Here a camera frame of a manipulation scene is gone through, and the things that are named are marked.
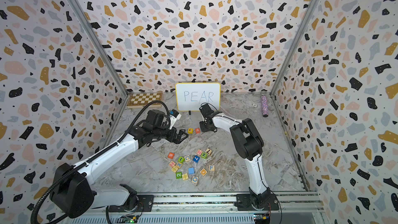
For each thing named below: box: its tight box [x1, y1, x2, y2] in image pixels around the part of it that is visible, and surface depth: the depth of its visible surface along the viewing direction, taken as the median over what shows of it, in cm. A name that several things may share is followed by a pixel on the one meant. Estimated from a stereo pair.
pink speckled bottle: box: [261, 89, 269, 118], surface depth 115 cm
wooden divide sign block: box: [171, 165, 180, 174], surface depth 85 cm
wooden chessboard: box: [126, 92, 163, 109], surface depth 116 cm
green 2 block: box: [175, 171, 182, 179], surface depth 83 cm
